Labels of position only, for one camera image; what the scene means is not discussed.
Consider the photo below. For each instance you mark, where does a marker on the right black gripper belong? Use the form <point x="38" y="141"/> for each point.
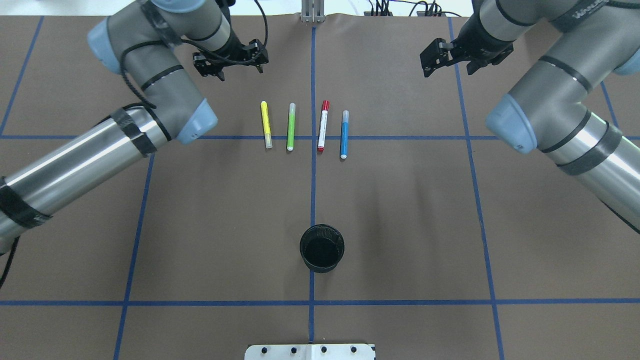
<point x="468" y="46"/>

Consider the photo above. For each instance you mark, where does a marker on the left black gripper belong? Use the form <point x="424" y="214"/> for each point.
<point x="234" y="50"/>

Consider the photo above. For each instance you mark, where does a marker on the yellow marker pen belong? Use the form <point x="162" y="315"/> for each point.
<point x="267" y="134"/>

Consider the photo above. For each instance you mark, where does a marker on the green marker pen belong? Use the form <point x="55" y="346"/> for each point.
<point x="290" y="128"/>

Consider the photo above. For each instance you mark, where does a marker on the red marker pen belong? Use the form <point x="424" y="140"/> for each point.
<point x="322" y="128"/>

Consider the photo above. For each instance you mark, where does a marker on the blue marker pen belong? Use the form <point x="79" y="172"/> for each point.
<point x="344" y="135"/>

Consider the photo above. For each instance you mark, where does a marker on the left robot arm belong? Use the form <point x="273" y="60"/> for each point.
<point x="137" y="43"/>

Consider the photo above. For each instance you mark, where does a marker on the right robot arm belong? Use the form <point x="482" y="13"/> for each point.
<point x="544" y="111"/>

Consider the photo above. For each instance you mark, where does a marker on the black mesh pen cup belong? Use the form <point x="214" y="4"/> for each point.
<point x="321" y="248"/>

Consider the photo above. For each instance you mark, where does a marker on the aluminium frame post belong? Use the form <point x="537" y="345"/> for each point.
<point x="312" y="11"/>

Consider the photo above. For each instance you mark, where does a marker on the white camera stand base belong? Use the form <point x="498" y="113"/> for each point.
<point x="331" y="351"/>

